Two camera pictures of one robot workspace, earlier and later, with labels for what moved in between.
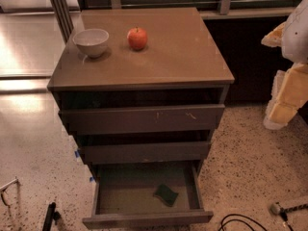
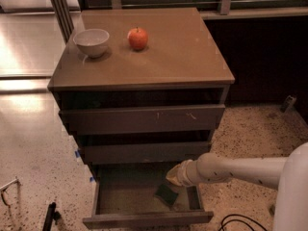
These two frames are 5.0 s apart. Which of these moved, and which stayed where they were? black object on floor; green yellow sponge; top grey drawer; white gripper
Moved: white gripper
Stayed: top grey drawer; green yellow sponge; black object on floor
